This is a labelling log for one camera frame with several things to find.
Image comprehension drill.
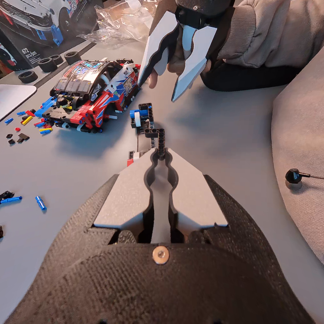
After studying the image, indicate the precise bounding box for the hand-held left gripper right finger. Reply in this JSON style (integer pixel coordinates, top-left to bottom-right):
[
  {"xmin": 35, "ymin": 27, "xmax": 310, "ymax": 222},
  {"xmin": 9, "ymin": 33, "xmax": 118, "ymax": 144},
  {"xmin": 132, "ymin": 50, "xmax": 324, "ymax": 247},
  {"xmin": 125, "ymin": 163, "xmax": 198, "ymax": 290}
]
[{"xmin": 165, "ymin": 148, "xmax": 229, "ymax": 244}]

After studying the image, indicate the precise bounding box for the black L-shaped lego beam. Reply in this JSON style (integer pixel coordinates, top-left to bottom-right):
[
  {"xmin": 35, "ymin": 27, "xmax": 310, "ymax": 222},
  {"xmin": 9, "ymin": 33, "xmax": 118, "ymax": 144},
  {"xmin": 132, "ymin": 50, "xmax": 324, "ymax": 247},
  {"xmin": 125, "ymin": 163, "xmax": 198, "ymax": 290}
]
[
  {"xmin": 138, "ymin": 102, "xmax": 154, "ymax": 121},
  {"xmin": 145, "ymin": 128, "xmax": 167, "ymax": 161}
]

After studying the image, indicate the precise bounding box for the black connector with blue pin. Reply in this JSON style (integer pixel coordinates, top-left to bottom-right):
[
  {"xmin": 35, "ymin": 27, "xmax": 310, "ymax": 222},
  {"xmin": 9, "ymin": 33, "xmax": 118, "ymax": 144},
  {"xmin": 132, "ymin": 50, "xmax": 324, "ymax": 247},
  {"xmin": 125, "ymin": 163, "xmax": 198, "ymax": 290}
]
[{"xmin": 0, "ymin": 191, "xmax": 23, "ymax": 204}]

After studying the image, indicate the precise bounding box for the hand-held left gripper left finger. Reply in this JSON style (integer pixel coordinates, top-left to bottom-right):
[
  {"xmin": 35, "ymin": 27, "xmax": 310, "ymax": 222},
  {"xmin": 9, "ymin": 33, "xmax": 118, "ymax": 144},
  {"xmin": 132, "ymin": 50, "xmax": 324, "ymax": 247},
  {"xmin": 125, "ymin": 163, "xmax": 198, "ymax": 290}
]
[{"xmin": 93, "ymin": 148, "xmax": 157, "ymax": 244}]

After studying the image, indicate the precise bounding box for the black chair armrest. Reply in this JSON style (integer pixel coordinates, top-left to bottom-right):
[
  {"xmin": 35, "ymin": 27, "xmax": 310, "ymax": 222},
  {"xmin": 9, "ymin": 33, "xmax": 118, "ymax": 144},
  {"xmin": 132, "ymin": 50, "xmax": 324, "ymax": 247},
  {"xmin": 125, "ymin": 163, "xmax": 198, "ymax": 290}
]
[{"xmin": 201, "ymin": 59, "xmax": 302, "ymax": 92}]

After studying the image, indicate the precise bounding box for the black earbud with cable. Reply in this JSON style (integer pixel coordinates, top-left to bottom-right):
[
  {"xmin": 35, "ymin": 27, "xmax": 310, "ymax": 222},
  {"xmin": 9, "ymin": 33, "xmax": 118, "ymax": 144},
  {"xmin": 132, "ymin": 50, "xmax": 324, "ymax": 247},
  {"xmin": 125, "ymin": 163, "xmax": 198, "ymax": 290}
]
[{"xmin": 285, "ymin": 168, "xmax": 324, "ymax": 184}]

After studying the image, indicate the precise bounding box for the large clear plastic bag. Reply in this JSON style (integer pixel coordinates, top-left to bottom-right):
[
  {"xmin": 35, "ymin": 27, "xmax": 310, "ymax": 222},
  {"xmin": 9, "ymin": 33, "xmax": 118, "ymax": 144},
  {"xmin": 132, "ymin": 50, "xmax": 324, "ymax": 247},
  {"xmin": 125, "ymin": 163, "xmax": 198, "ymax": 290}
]
[{"xmin": 77, "ymin": 0, "xmax": 158, "ymax": 50}]

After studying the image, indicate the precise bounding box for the long black lego chassis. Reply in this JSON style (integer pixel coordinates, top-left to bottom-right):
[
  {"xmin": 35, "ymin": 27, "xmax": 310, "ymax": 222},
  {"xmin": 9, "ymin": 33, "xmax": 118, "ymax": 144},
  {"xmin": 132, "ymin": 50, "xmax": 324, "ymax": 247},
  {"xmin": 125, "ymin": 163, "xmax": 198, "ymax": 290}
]
[{"xmin": 126, "ymin": 102, "xmax": 156, "ymax": 168}]

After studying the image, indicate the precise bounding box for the person's right forearm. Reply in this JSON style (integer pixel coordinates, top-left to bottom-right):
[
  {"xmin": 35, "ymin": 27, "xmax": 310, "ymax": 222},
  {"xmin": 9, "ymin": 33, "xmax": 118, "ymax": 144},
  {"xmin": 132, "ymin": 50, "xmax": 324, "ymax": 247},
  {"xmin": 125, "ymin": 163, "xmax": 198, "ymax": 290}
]
[{"xmin": 217, "ymin": 0, "xmax": 324, "ymax": 69}]

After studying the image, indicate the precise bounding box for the red blue lego race car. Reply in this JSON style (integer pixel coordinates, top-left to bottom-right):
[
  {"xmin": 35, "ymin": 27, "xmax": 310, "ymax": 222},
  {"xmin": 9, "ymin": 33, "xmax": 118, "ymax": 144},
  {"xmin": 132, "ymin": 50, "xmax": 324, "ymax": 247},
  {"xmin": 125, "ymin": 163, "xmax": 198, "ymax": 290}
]
[{"xmin": 40, "ymin": 58, "xmax": 142, "ymax": 134}]

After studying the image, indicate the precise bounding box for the silver laptop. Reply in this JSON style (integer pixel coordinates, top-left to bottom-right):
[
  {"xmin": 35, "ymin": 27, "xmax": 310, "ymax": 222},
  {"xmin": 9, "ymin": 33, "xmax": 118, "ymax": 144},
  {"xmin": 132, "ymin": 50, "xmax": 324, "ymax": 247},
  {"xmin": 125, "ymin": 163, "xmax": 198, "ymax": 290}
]
[{"xmin": 0, "ymin": 84, "xmax": 38, "ymax": 121}]

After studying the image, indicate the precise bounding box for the person's right hand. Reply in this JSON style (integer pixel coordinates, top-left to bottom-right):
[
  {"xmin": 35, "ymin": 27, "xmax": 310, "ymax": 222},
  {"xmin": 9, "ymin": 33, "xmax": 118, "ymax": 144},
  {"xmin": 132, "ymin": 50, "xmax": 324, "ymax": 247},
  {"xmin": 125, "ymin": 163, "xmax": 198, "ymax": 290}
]
[{"xmin": 147, "ymin": 45, "xmax": 212, "ymax": 89}]

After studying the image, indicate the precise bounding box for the lego set box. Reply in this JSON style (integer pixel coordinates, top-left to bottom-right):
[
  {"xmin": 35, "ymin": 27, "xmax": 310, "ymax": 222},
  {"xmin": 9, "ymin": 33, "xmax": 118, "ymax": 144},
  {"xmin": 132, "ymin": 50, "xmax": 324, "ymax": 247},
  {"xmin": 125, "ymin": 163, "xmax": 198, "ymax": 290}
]
[{"xmin": 0, "ymin": 0, "xmax": 100, "ymax": 74}]

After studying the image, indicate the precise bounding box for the pile of small lego pieces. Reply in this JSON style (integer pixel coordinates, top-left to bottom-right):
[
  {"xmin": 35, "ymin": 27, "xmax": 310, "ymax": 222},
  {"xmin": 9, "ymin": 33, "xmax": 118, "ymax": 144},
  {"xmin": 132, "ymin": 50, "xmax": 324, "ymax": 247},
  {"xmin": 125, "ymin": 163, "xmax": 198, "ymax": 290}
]
[{"xmin": 5, "ymin": 107, "xmax": 54, "ymax": 145}]

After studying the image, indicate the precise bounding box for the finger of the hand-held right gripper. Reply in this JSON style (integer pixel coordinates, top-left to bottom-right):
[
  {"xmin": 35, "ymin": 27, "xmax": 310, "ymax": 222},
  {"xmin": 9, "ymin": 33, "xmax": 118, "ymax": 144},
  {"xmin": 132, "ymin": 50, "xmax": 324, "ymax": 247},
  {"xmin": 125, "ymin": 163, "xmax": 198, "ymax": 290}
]
[
  {"xmin": 137, "ymin": 11, "xmax": 179, "ymax": 88},
  {"xmin": 171, "ymin": 25, "xmax": 218, "ymax": 102}
]

